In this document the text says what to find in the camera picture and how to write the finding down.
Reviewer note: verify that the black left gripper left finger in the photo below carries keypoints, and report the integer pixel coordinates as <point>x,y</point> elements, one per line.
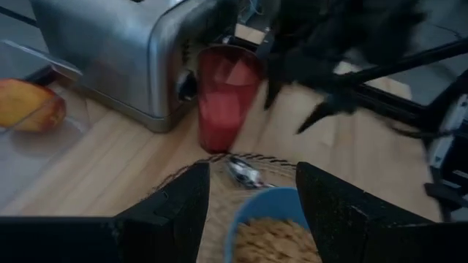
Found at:
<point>183,204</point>

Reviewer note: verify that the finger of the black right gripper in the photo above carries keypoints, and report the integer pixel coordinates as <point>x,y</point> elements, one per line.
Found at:
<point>272,95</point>
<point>323,113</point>

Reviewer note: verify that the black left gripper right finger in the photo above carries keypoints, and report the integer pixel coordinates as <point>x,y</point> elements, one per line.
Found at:
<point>329,204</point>

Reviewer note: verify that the red plastic cup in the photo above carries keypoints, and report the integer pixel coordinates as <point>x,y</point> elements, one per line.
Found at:
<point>226,109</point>

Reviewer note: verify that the blue bowl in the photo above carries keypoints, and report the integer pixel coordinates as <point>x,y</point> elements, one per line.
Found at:
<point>270,201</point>

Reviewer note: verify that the red yellow apple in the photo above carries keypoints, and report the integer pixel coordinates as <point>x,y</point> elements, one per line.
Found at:
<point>29,106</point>

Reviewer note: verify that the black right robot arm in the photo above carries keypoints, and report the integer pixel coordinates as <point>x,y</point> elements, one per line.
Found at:
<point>365,25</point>

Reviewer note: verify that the round woven straw placemat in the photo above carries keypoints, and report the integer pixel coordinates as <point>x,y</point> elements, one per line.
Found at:
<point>219,204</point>

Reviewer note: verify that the brown cereal pieces heap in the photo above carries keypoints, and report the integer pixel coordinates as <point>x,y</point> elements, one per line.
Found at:
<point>274,241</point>

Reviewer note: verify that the clear plastic container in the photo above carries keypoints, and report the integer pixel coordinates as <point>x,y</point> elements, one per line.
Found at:
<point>44,153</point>

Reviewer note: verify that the silver four-slot toaster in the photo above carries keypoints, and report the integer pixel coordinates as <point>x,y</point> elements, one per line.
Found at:
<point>120,58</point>

